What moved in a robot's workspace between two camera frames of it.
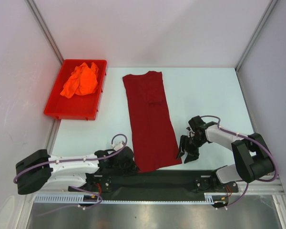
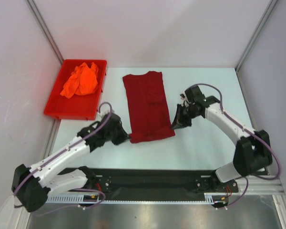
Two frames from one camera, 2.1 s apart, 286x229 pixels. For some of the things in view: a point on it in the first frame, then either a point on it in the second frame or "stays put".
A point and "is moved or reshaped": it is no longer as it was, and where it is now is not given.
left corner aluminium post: x=45 y=29 stays put
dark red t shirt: x=154 y=143 is moved or reshaped
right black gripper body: x=189 y=145 to x=181 y=116
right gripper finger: x=183 y=139 to x=179 y=120
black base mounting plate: x=189 y=183 stays put
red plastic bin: x=76 y=107 stays put
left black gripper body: x=126 y=168 to x=118 y=136
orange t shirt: x=82 y=81 stays put
